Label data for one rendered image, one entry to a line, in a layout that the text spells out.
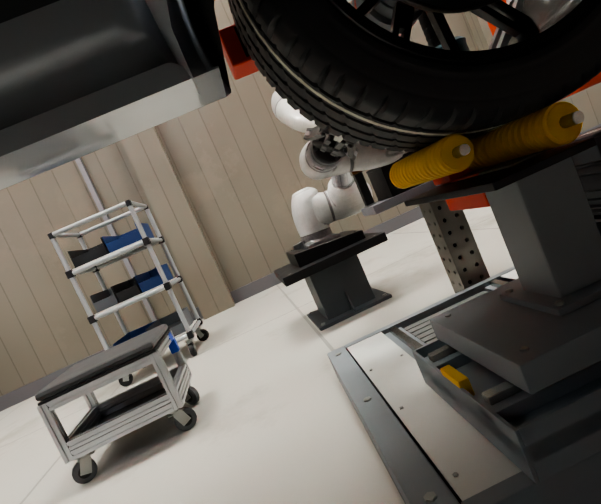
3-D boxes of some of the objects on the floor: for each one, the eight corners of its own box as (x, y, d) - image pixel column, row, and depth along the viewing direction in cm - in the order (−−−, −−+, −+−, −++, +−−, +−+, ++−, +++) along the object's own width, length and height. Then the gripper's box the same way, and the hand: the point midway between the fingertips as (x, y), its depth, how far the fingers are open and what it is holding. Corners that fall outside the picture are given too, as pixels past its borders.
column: (470, 303, 148) (425, 192, 145) (457, 299, 158) (414, 194, 154) (496, 291, 149) (451, 180, 145) (481, 287, 159) (438, 183, 155)
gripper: (345, 175, 103) (370, 158, 80) (295, 154, 102) (306, 131, 78) (356, 146, 103) (385, 120, 80) (306, 125, 102) (320, 93, 78)
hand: (342, 130), depth 82 cm, fingers closed, pressing on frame
